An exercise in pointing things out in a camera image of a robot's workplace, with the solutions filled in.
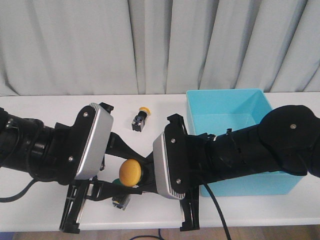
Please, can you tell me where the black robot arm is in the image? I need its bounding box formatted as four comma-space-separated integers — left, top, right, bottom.
0, 103, 147, 234
139, 105, 320, 231

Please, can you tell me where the green button upright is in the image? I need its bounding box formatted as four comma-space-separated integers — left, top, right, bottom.
112, 194, 131, 211

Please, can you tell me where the grey curtain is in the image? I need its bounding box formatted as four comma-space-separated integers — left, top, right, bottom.
0, 0, 320, 96

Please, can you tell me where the blue plastic box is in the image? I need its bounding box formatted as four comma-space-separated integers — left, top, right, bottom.
186, 88, 301, 197

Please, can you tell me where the black floor cable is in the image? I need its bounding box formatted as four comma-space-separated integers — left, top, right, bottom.
130, 228, 163, 240

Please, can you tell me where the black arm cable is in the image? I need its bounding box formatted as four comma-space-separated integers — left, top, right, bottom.
199, 182, 235, 240
0, 178, 37, 203

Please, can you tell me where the yellow button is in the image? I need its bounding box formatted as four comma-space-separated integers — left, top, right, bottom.
119, 159, 143, 187
131, 106, 151, 132

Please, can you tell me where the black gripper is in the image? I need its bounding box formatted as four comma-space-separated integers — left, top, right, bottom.
32, 102, 148, 234
137, 113, 216, 232

